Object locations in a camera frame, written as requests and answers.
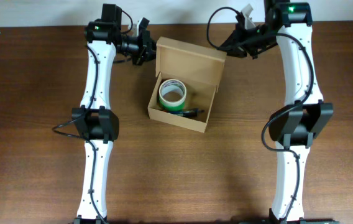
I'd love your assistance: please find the black marker pen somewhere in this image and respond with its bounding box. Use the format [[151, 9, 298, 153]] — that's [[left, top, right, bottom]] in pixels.
[[179, 108, 204, 118]]

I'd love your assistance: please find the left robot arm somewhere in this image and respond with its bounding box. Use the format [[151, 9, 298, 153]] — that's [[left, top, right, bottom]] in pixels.
[[71, 4, 157, 223]]

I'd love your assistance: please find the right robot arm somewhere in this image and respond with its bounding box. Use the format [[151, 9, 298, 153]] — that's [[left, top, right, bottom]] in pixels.
[[218, 1, 334, 223]]

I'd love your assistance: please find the white masking tape roll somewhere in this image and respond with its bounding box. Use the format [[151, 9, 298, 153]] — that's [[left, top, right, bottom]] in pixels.
[[158, 79, 187, 97]]

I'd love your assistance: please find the blue pen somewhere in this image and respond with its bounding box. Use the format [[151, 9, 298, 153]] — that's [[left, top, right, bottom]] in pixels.
[[169, 108, 199, 117]]

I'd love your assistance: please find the brown cardboard box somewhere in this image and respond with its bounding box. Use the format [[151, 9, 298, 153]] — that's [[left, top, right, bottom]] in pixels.
[[147, 37, 226, 133]]

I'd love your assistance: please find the right black cable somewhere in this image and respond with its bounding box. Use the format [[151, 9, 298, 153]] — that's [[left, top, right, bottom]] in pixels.
[[206, 6, 316, 224]]

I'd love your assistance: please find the green tape roll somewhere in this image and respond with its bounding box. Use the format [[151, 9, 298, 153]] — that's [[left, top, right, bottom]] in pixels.
[[158, 92, 186, 111]]

